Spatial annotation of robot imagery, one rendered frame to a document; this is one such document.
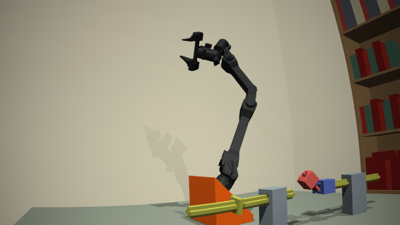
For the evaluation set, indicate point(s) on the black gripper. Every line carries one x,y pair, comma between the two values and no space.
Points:
199,52

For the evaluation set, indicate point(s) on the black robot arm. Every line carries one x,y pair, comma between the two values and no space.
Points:
230,159

